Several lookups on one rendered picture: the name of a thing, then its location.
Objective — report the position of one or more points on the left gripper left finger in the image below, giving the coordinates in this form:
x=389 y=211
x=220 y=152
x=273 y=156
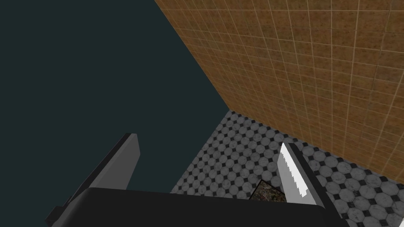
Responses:
x=116 y=167

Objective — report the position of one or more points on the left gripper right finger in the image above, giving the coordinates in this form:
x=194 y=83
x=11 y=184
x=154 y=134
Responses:
x=295 y=176

